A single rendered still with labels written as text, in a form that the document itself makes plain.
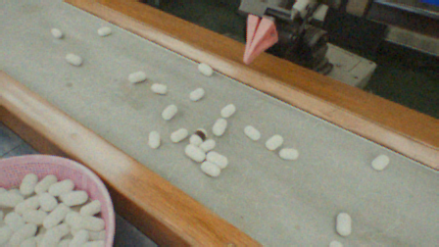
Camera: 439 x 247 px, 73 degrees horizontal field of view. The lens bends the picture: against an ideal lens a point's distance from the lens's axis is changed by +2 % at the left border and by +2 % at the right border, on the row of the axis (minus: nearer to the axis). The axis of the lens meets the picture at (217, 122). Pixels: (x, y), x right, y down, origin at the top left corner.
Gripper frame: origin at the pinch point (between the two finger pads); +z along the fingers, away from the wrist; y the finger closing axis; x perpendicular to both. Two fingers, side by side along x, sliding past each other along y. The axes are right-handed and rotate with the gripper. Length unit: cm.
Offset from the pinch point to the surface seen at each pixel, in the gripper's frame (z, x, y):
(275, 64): -5.3, 15.1, 0.4
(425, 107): -56, 162, 52
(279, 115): 5.6, 9.0, 8.0
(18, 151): 35.0, -8.8, -29.1
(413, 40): -104, 182, 29
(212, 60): 0.4, 11.2, -12.5
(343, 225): 17.3, -3.3, 25.4
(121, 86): 15.4, -0.2, -22.4
